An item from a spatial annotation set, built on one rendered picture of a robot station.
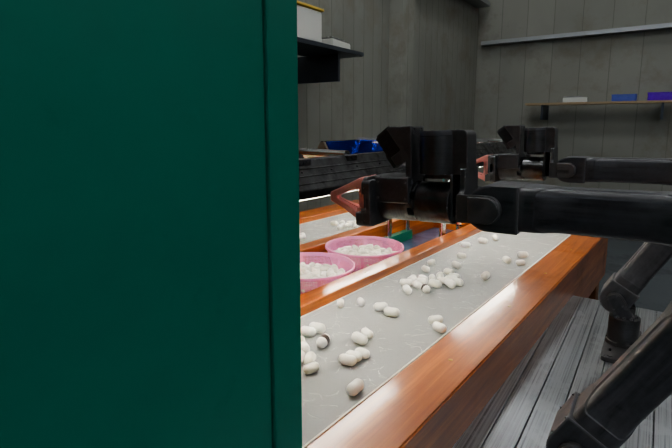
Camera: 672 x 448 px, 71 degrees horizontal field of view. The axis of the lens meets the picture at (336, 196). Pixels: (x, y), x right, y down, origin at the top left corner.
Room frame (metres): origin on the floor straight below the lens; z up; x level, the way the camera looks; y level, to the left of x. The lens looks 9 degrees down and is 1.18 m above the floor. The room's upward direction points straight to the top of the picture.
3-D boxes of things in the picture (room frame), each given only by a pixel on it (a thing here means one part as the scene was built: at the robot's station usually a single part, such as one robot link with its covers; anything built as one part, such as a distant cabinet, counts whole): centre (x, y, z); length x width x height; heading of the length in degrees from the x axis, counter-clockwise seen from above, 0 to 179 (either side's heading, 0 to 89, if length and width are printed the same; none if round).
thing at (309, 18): (3.58, 0.36, 1.90); 0.45 x 0.37 x 0.25; 145
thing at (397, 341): (1.24, -0.29, 0.73); 1.81 x 0.30 x 0.02; 142
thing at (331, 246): (1.54, -0.10, 0.72); 0.27 x 0.27 x 0.10
